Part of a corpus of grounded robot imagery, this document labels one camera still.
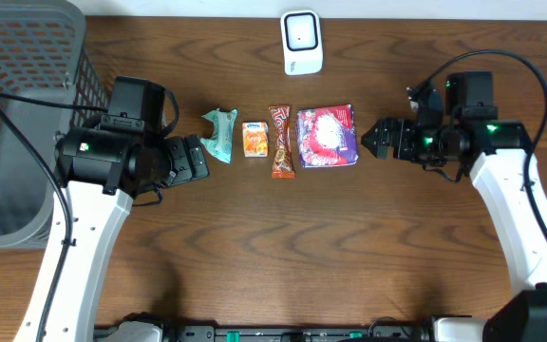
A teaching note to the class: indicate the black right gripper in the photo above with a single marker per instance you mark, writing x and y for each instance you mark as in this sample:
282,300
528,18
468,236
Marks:
398,141

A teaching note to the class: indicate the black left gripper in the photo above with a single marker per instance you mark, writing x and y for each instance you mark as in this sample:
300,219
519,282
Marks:
184,159

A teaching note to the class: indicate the teal wet wipes pack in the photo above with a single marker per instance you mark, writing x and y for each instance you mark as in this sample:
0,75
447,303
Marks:
220,144

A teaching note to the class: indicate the red purple noodle packet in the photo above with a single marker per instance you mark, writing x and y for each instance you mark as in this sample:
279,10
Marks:
326,136

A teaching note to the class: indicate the orange tissue box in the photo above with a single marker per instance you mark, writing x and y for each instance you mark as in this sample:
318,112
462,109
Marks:
255,139

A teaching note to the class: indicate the orange brown snack bar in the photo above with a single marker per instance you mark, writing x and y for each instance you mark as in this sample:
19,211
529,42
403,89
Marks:
282,159

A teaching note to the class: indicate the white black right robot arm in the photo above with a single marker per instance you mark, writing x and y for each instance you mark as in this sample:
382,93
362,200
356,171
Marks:
462,125

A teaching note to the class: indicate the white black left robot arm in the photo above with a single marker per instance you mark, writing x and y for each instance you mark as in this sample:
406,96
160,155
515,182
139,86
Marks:
103,172

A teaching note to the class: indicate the white barcode scanner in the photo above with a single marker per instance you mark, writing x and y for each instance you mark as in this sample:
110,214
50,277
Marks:
302,42

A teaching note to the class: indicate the grey plastic basket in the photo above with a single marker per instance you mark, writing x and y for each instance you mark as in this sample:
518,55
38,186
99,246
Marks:
43,60

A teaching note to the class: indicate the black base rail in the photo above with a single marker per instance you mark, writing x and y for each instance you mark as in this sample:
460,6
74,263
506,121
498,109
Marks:
382,330

